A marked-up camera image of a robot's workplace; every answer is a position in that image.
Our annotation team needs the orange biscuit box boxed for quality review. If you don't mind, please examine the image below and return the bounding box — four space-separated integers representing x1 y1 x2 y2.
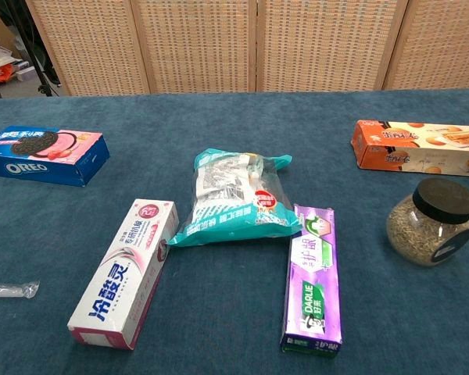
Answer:
350 119 469 179

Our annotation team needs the purple Darlie toothpaste box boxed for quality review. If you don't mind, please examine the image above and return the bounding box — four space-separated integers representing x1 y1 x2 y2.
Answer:
280 203 343 355

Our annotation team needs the white pink toothpaste box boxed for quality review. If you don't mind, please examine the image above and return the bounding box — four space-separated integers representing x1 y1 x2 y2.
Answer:
66 198 180 351

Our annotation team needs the blue Oreo cookie box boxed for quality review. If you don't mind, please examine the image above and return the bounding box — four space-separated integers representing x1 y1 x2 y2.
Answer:
0 125 111 188

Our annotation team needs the teal snack bag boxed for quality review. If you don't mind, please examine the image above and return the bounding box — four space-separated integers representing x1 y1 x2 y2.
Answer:
166 147 304 248

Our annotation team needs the blue felt table mat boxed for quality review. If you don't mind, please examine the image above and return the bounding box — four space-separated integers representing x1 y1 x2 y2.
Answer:
0 88 469 375

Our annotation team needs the wooden wicker folding screen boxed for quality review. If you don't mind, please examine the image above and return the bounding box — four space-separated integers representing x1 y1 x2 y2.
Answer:
25 0 469 97

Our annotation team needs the glass jar black lid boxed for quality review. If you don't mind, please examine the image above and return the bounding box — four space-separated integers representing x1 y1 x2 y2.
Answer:
386 177 469 268

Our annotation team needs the black tripod stand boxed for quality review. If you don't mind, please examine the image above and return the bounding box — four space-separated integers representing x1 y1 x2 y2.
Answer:
2 0 63 98

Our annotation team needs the clear wrapped plastic stick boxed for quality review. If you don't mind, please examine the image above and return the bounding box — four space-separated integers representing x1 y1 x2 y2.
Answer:
0 280 41 299

